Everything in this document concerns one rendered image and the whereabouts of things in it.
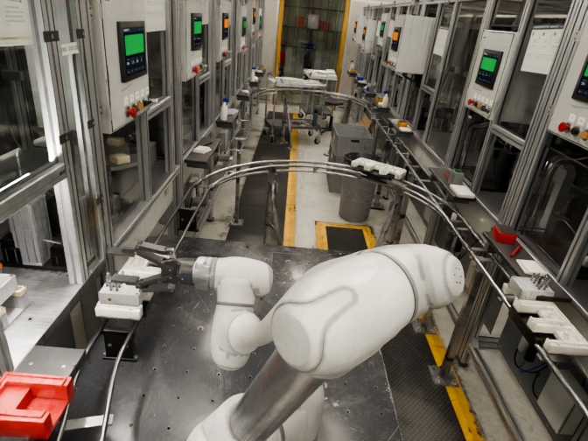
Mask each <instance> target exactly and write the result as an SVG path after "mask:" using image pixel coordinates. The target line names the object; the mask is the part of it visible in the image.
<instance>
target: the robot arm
mask: <svg viewBox="0 0 588 441"><path fill-rule="evenodd" d="M174 250H175V248H174V247H164V246H160V245H157V244H152V243H148V242H145V241H139V242H138V243H137V245H136V246H135V247H127V246H125V247H123V248H113V247H112V248H111V249H110V250H109V251H108V255H109V256H127V257H134V256H135V255H137V256H140V257H142V258H144V259H146V260H148V261H150V262H153V263H155V264H156V265H157V266H158V267H160V269H161V273H160V274H156V275H154V276H148V277H145V278H142V279H140V276H129V275H119V274H114V275H113V277H112V278H111V279H110V282H111V283H122V284H126V285H132V286H136V289H139V292H141V293H145V292H160V291H167V292H170V293H173V292H174V291H175V289H176V287H177V286H176V284H181V285H190V286H194V287H195V289H200V290H210V291H217V305H216V309H215V313H214V315H213V327H212V337H211V348H212V355H213V360H214V362H215V363H216V364H217V365H218V367H220V368H223V369H226V370H237V369H240V368H242V367H243V366H244V365H245V364H246V362H247V361H248V359H249V356H250V353H252V352H253V351H255V350H256V349H257V348H258V347H260V346H264V345H266V344H268V343H270V342H271V341H272V340H273V341H274V344H275V346H276V350H275V352H274V353H273V354H272V355H271V356H270V358H269V359H268V361H267V362H266V364H265V365H264V366H263V368H262V370H261V371H260V372H259V374H258V375H257V377H256V378H255V379H254V380H253V382H252V383H251V384H250V386H249V387H248V389H247V390H246V392H245V393H242V394H238V395H233V396H231V397H230V398H228V399H227V400H226V401H225V402H224V403H223V404H222V405H221V406H220V407H219V408H218V409H217V410H216V411H214V412H213V413H212V414H211V415H210V416H209V417H207V418H206V419H205V420H204V421H203V422H202V423H200V424H199V425H197V426H196V427H195V428H194V430H193V431H192V433H191V434H190V436H189V438H188V439H187V440H186V441H319V425H320V421H321V417H322V413H323V407H324V388H323V383H324V382H325V381H326V380H329V379H334V378H338V377H341V376H342V375H345V374H346V373H348V372H349V371H350V370H352V369H353V368H355V367H357V366H358V365H360V364H361V363H362V362H363V361H365V360H366V359H368V358H369V357H371V356H372V355H374V354H375V353H376V352H378V351H379V350H380V349H381V348H382V347H383V345H385V344H386V343H387V342H389V341H390V340H391V339H393V338H394V337H395V336H396V335H397V334H398V333H399V332H400V331H401V330H402V329H403V328H404V327H405V326H406V325H408V324H409V323H411V322H413V321H414V320H416V319H418V318H419V317H421V316H423V315H424V314H425V313H426V312H427V311H428V310H429V309H439V308H442V307H444V306H446V305H448V304H450V303H452V302H453V301H455V300H456V299H457V298H458V297H459V294H460V293H461V292H462V290H463V289H464V284H465V276H464V271H463V267H462V265H461V262H460V261H459V259H458V258H456V257H455V256H454V255H453V254H452V253H450V252H448V251H446V250H444V249H441V248H437V247H434V246H431V245H426V244H396V245H386V246H380V247H377V248H370V249H365V250H361V251H359V252H356V253H353V254H351V255H345V256H342V257H339V258H336V259H332V260H329V261H326V262H322V263H320V264H318V265H316V266H314V267H312V268H311V269H309V270H307V271H306V272H305V273H304V274H303V275H302V276H301V277H300V278H299V279H298V280H297V281H296V282H295V283H294V284H293V285H292V286H291V287H290V288H289V289H288V291H287V292H286V293H285V294H284V295H283V297H282V298H281V299H280V300H279V301H278V302H277V303H276V305H275V306H274V307H273V308H272V309H271V311H270V312H269V313H268V314H267V315H266V316H265V318H264V319H263V320H262V321H260V319H259V318H258V317H257V316H256V315H255V314H254V305H255V301H256V297H262V296H264V295H266V294H268V293H269V292H271V289H272V284H273V270H272V268H271V267H270V266H269V265H268V264H267V263H265V262H261V261H257V260H254V259H250V258H245V257H237V256H230V257H225V258H217V257H206V256H199V257H198V259H196V258H187V257H184V258H179V257H177V256H175V253H174ZM154 253H156V254H160V255H164V256H169V257H170V258H166V257H164V256H160V255H156V254H154ZM162 261H163V262H162ZM163 281H168V282H170V283H161V282H163ZM157 282H160V283H157ZM249 306H250V307H249Z"/></svg>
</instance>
